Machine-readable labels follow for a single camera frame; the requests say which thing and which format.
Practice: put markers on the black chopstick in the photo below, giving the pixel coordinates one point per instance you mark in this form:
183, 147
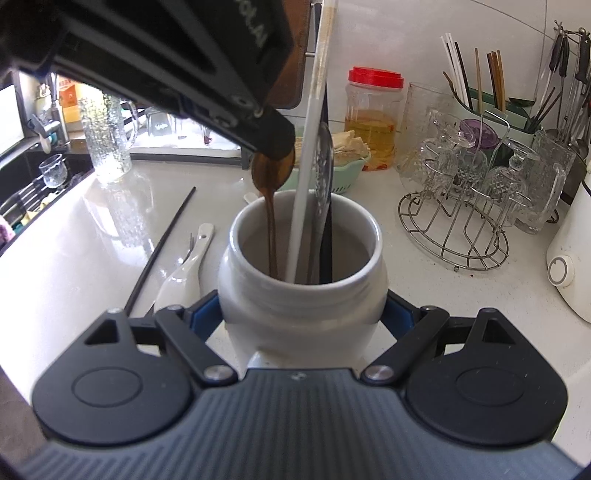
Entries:
325, 254
138, 286

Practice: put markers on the red lid plastic jar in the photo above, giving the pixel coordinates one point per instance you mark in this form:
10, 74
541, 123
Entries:
373, 100

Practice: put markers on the brown wooden cutting board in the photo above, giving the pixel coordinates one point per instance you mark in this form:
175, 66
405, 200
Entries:
287, 91

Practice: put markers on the glass pitcher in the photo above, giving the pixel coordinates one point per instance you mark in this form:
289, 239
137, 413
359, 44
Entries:
545, 181

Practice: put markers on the stemmed glass in sink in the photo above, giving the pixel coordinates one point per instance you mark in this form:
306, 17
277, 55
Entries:
54, 171

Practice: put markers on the metal wire cup rack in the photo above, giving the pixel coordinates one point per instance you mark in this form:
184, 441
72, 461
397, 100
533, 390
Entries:
464, 186

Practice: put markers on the copper small spoon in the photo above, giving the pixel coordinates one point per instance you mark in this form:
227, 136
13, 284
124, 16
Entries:
268, 176

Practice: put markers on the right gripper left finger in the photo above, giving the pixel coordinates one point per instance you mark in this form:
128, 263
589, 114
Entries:
185, 331

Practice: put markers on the green chopstick holder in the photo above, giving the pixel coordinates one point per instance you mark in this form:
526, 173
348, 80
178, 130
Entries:
498, 120

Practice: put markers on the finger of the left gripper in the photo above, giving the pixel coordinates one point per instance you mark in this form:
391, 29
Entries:
270, 134

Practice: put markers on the white chopstick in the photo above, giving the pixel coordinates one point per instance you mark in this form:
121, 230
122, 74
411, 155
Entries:
319, 74

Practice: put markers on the white ceramic jar mug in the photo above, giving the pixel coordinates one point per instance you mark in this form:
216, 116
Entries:
274, 323

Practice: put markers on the silver metal spoon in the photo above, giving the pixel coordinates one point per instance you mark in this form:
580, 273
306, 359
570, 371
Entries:
316, 220

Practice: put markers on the white electric cooker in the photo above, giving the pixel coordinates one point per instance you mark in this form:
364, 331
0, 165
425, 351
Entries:
568, 257

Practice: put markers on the tall textured glass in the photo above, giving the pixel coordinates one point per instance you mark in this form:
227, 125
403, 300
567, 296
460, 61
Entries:
110, 127

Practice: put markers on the green plastic basket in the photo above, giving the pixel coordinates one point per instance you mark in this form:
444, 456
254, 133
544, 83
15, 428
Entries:
351, 155

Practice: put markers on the white ceramic soup spoon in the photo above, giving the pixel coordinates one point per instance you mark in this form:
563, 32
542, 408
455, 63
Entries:
182, 286

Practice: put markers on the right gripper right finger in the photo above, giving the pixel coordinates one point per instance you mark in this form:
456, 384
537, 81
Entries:
415, 330

